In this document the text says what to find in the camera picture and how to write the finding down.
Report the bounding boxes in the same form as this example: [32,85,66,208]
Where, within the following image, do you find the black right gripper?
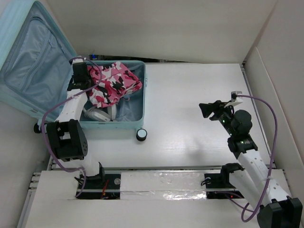
[199,100,236,137]

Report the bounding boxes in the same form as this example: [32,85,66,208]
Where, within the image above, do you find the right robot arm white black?
[199,98,303,228]

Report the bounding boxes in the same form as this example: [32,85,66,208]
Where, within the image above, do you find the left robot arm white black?
[45,58,96,186]

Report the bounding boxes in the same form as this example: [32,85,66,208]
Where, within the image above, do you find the pink camouflage garment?
[87,61,143,108]

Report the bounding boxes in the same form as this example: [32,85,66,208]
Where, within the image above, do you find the white grey headphones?
[83,104,117,122]

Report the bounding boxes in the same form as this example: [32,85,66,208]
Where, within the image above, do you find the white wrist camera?
[225,91,243,108]
[69,57,86,65]

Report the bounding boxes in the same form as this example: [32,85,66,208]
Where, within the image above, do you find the metal base rail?
[29,169,241,202]

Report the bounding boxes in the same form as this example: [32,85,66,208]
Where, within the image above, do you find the light blue hard-shell suitcase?
[0,0,146,130]

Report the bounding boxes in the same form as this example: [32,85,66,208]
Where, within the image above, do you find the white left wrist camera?
[69,57,86,65]

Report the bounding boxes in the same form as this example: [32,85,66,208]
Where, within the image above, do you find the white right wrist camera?
[225,91,243,108]

